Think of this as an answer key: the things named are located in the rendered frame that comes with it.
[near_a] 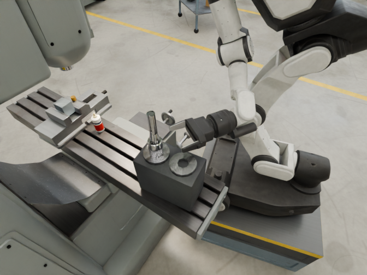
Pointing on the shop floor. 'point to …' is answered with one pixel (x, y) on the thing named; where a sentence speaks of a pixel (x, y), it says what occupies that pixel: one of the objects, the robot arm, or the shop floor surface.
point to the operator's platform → (267, 233)
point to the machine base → (137, 245)
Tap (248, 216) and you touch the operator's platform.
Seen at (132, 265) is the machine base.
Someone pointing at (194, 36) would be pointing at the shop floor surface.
